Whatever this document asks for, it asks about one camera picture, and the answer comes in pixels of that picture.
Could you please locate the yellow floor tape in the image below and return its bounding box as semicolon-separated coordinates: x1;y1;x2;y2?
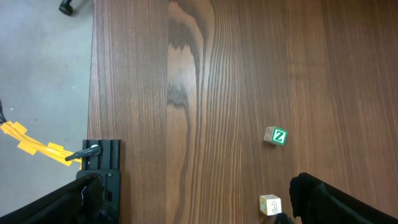
1;121;82;169

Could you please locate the yellow 3 block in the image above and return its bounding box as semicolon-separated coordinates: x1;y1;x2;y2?
259;194;282;216

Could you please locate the black chair caster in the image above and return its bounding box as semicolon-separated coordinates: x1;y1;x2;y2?
58;0;73;16

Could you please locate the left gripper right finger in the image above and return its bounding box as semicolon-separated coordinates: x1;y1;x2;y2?
289;172;397;224

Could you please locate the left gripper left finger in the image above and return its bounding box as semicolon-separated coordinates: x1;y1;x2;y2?
1;174;103;223

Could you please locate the green Z block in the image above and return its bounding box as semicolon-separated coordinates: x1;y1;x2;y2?
264;126;288;146

